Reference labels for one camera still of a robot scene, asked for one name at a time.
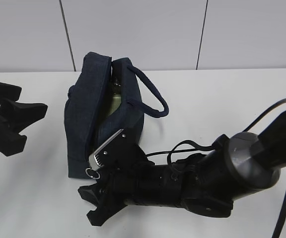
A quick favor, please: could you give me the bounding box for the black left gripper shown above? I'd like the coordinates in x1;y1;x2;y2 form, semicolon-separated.
0;82;48;157

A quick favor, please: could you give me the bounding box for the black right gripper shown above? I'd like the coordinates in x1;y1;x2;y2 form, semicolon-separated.
77;148;190;226

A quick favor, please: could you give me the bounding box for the dark blue lunch bag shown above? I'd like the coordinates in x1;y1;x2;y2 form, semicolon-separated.
64;52;169;179

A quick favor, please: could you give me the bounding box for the green lid glass container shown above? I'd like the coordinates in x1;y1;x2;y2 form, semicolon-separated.
106;77;122;117

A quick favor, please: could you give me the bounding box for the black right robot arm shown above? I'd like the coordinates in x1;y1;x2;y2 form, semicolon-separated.
78;98;286;226

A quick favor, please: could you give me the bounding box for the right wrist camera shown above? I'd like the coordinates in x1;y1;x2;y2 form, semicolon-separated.
88;128;140;171

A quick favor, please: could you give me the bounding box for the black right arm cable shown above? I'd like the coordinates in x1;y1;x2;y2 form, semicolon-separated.
146;97;286;238

